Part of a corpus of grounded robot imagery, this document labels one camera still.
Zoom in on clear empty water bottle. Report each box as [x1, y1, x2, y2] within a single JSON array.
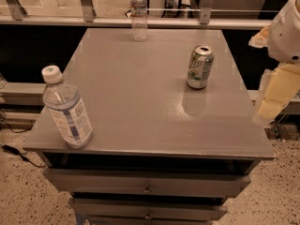
[[130, 0, 148, 41]]

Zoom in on labelled water bottle white cap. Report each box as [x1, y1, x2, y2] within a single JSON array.
[[41, 65, 92, 148]]

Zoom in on green 7up soda can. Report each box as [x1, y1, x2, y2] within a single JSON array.
[[187, 45, 215, 89]]

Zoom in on grey upper drawer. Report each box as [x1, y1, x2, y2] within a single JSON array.
[[44, 169, 250, 198]]

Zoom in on grey lower drawer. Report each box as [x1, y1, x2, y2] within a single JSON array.
[[69, 198, 227, 221]]

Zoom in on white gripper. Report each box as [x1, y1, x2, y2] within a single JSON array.
[[248, 0, 300, 126]]

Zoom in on grey drawer cabinet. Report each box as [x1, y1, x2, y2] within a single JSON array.
[[24, 28, 274, 225]]

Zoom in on metal railing frame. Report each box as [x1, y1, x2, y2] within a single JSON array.
[[0, 0, 274, 30]]

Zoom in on grey drawer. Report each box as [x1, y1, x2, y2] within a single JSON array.
[[69, 198, 227, 221], [44, 169, 250, 198]]

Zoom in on black floor cable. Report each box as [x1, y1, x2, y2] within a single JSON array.
[[0, 143, 47, 169]]

